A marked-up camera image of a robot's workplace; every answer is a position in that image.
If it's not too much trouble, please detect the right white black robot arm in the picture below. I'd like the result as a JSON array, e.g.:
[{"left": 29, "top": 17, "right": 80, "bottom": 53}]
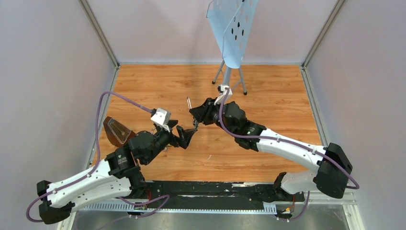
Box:
[{"left": 189, "top": 98, "right": 360, "bottom": 200}]

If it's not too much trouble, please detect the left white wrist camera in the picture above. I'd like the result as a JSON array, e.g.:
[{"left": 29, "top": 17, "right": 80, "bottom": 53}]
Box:
[{"left": 150, "top": 108, "right": 171, "bottom": 132}]

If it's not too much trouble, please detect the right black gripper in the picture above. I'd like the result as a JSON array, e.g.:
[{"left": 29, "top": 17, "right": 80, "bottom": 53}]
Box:
[{"left": 190, "top": 98, "right": 236, "bottom": 138}]

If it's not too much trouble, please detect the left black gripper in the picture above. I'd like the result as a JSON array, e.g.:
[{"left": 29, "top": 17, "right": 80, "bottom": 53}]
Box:
[{"left": 144, "top": 119, "right": 196, "bottom": 164}]

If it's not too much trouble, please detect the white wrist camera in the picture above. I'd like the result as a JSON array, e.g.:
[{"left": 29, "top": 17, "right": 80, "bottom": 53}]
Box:
[
  {"left": 214, "top": 84, "right": 233, "bottom": 106},
  {"left": 150, "top": 108, "right": 171, "bottom": 132}
]

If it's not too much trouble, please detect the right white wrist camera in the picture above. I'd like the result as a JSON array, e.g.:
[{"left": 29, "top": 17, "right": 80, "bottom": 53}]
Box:
[{"left": 214, "top": 84, "right": 233, "bottom": 106}]

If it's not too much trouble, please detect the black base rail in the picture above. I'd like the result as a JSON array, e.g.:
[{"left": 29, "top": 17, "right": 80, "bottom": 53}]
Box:
[{"left": 140, "top": 181, "right": 305, "bottom": 204}]

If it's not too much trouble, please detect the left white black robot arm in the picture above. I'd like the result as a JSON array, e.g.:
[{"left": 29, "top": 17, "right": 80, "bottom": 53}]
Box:
[{"left": 37, "top": 120, "right": 198, "bottom": 224}]

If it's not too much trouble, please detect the aluminium frame post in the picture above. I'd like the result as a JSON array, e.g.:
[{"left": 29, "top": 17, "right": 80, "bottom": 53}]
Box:
[{"left": 79, "top": 0, "right": 120, "bottom": 69}]

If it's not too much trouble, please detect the white slotted cable duct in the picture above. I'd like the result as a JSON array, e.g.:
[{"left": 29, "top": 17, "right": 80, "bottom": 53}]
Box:
[{"left": 80, "top": 197, "right": 277, "bottom": 215}]

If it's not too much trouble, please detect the light blue music stand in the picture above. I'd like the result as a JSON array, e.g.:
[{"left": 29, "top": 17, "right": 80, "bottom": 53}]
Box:
[{"left": 206, "top": 0, "right": 258, "bottom": 95}]

